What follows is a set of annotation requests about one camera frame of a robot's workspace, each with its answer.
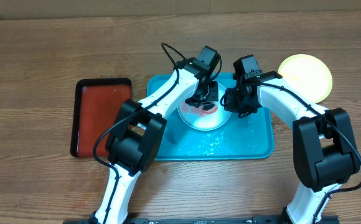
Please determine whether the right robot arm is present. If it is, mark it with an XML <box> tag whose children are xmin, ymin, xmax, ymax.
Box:
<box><xmin>220</xmin><ymin>55</ymin><xmax>361</xmax><ymax>223</ymax></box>

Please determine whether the green plate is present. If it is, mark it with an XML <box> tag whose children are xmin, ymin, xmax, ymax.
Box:
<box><xmin>278</xmin><ymin>54</ymin><xmax>333</xmax><ymax>103</ymax></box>

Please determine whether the teal plastic tray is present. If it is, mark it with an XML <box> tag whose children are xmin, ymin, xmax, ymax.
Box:
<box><xmin>141</xmin><ymin>73</ymin><xmax>274</xmax><ymax>161</ymax></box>

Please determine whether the black red water tray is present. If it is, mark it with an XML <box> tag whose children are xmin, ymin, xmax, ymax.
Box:
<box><xmin>70</xmin><ymin>78</ymin><xmax>132</xmax><ymax>158</ymax></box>

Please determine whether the light blue plate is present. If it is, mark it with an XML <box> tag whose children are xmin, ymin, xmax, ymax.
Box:
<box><xmin>177</xmin><ymin>97</ymin><xmax>231</xmax><ymax>131</ymax></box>

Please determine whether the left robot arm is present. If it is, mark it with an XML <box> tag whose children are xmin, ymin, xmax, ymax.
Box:
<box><xmin>89</xmin><ymin>46</ymin><xmax>222</xmax><ymax>223</ymax></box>

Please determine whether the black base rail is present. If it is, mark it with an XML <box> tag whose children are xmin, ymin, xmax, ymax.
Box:
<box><xmin>63</xmin><ymin>215</ymin><xmax>340</xmax><ymax>224</ymax></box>

